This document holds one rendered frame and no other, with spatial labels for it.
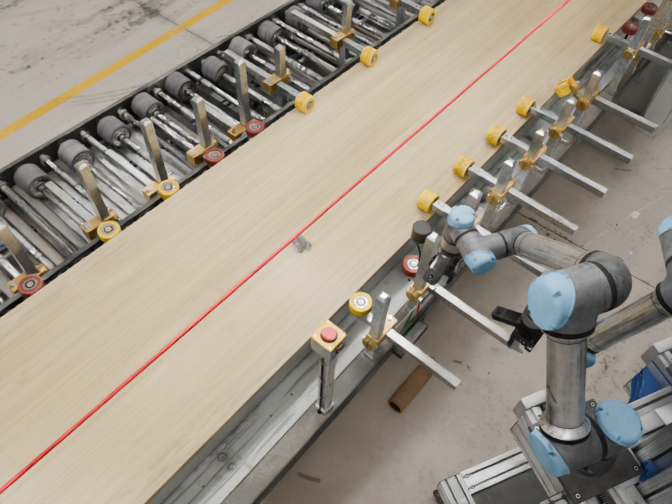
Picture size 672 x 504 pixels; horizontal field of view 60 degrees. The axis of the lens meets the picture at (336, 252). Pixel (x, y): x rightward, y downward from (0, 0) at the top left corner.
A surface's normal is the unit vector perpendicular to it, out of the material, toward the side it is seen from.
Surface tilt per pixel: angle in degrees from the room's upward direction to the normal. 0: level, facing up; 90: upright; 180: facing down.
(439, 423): 0
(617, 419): 7
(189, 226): 0
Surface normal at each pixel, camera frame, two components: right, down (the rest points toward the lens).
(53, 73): 0.04, -0.58
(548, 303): -0.95, 0.14
